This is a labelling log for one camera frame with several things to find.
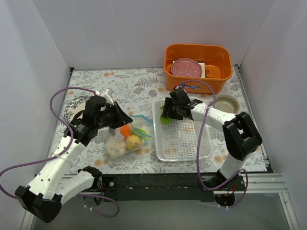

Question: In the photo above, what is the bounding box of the green bell pepper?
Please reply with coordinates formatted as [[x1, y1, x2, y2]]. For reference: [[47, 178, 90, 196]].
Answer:
[[160, 115, 171, 124]]

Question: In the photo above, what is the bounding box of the orange tangerine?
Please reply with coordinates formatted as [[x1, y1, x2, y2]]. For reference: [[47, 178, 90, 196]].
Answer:
[[119, 124, 132, 139]]

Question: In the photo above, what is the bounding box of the white cauliflower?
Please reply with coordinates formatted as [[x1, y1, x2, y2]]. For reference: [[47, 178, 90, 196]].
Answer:
[[106, 137, 126, 159]]

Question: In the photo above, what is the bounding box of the clear zip top bag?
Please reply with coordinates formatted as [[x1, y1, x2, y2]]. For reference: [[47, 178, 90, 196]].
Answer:
[[105, 115, 154, 159]]

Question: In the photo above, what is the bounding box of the yellow pear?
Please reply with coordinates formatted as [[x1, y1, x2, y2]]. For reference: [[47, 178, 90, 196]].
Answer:
[[126, 135, 142, 150]]

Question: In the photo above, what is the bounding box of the white radish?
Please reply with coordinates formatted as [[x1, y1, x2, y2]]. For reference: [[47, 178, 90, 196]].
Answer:
[[115, 133, 125, 142]]

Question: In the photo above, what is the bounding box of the green starfruit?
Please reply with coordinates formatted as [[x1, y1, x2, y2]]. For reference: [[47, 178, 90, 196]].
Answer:
[[132, 128, 147, 136]]

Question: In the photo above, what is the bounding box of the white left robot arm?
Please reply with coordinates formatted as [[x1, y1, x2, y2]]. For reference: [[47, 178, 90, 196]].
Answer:
[[15, 96, 133, 223]]

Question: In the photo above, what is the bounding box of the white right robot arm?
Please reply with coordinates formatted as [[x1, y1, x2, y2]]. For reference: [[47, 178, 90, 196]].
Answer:
[[162, 88, 262, 191]]

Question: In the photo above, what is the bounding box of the blue floral plate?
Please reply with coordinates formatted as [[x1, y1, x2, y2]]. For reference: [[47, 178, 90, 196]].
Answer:
[[63, 95, 90, 123]]

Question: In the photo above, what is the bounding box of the white plastic basket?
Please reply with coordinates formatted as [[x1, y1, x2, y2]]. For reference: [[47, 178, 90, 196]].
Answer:
[[152, 99, 201, 162]]

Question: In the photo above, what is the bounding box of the pink dotted plate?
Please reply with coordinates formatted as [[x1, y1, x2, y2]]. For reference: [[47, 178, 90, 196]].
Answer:
[[170, 58, 203, 78]]

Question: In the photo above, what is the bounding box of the floral tablecloth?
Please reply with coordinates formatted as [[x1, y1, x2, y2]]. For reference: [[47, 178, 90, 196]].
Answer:
[[45, 68, 267, 175]]

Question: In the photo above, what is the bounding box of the beige ceramic bowl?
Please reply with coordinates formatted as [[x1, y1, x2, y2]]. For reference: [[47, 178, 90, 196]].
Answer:
[[214, 95, 240, 114]]

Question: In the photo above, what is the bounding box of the orange soap dish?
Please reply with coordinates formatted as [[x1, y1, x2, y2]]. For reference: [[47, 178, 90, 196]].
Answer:
[[205, 64, 221, 79]]

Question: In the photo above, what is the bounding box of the orange plastic tub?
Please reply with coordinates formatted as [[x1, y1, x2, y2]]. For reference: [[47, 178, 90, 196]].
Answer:
[[164, 44, 233, 94]]

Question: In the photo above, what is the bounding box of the black base bar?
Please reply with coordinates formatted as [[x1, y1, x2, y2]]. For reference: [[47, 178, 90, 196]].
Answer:
[[74, 172, 243, 203]]

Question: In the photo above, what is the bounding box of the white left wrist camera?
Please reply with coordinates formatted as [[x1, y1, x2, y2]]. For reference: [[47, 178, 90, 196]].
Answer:
[[94, 88, 114, 105]]

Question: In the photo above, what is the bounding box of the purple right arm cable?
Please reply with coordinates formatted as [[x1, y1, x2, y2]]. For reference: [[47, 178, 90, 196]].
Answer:
[[176, 80, 248, 208]]

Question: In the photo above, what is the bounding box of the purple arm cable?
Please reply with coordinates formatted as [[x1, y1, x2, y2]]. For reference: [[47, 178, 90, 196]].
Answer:
[[176, 80, 248, 208], [0, 87, 119, 218]]

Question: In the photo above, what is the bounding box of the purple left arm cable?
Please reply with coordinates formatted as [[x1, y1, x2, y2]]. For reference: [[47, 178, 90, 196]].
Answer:
[[0, 87, 119, 218]]

